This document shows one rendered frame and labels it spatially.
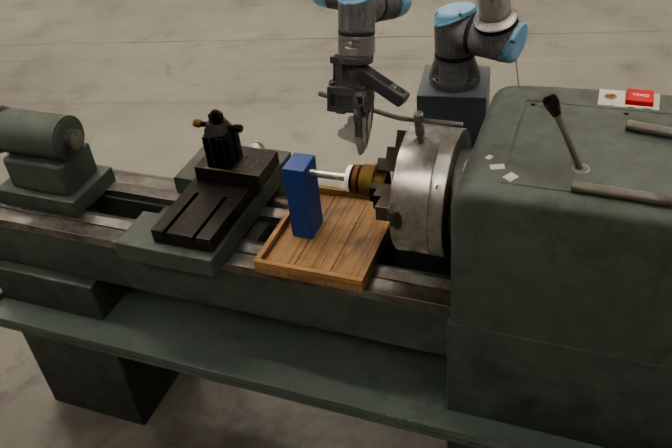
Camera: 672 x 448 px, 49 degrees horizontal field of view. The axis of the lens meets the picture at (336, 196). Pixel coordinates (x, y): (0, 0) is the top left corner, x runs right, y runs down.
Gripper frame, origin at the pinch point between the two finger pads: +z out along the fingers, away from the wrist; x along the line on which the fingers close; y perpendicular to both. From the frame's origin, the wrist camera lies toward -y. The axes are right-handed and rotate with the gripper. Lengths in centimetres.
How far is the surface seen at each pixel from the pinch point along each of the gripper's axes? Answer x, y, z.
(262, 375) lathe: -11, 33, 75
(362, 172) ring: -19.3, 6.8, 13.0
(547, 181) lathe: -3.1, -38.2, 3.1
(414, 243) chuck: -8.9, -9.8, 24.8
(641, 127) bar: -24, -55, -4
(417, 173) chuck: -9.0, -9.7, 7.4
